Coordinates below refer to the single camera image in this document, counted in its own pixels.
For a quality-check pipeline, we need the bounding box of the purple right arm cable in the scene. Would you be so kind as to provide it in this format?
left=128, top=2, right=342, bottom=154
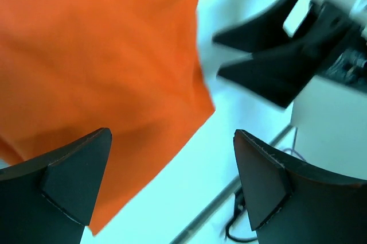
left=282, top=127, right=309, bottom=161

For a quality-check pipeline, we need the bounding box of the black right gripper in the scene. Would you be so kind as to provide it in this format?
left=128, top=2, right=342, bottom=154
left=212, top=0, right=366, bottom=109

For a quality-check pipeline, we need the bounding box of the orange t-shirt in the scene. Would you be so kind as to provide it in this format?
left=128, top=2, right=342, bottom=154
left=1, top=0, right=214, bottom=235

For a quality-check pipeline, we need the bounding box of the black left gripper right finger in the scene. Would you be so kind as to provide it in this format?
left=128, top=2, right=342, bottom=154
left=233, top=130, right=366, bottom=243

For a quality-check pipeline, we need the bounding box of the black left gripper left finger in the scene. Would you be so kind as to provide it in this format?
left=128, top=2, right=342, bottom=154
left=1, top=128, right=112, bottom=244

